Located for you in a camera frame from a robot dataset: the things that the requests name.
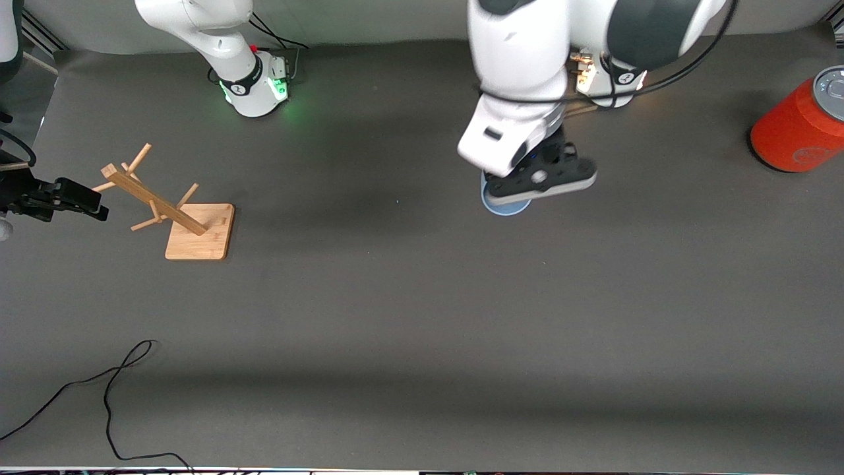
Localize light blue cup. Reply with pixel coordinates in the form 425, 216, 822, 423
481, 181, 532, 216

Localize wooden mug tree stand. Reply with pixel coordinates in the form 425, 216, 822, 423
92, 143, 235, 261

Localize red cylindrical speaker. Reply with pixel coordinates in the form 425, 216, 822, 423
748, 65, 844, 174

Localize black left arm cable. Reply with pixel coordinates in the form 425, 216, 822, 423
567, 0, 737, 106

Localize thin black loose cable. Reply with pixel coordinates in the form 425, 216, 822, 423
0, 340, 195, 474

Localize black right arm base cable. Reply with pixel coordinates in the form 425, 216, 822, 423
248, 12, 309, 83

